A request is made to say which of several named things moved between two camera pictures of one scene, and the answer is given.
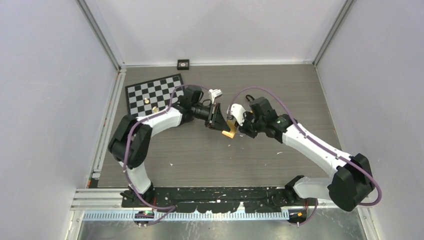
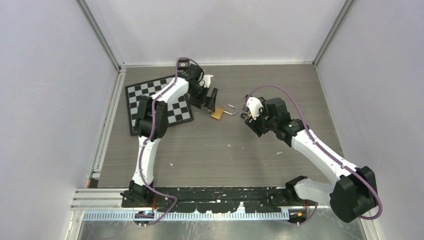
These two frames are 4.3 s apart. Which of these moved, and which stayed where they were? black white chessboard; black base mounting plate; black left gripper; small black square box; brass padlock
Moved: brass padlock; black left gripper
Stayed: black white chessboard; black base mounting plate; small black square box
